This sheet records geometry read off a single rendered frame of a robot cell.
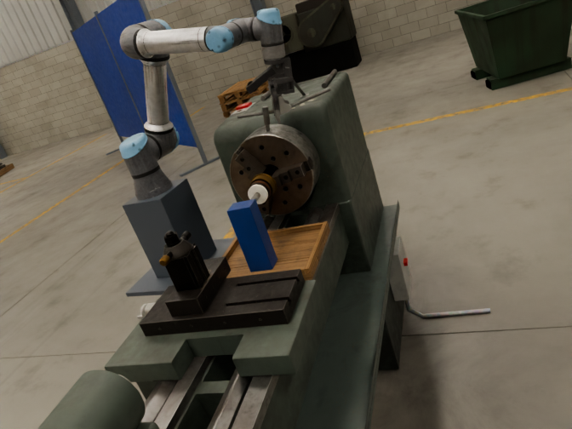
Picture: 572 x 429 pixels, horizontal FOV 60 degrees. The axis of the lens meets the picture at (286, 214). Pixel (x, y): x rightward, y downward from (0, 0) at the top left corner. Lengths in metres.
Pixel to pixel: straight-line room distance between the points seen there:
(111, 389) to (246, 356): 0.37
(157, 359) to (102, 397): 0.43
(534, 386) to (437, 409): 0.39
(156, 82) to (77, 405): 1.35
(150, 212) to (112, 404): 1.18
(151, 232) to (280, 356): 1.05
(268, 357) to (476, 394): 1.25
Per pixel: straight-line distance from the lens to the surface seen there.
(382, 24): 11.69
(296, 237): 1.73
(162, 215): 1.98
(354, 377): 1.61
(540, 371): 2.33
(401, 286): 2.44
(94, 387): 0.94
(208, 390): 1.30
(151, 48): 1.79
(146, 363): 1.35
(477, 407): 2.21
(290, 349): 1.16
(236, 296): 1.34
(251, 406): 1.16
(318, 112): 1.84
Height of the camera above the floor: 1.62
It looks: 22 degrees down
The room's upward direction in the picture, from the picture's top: 19 degrees counter-clockwise
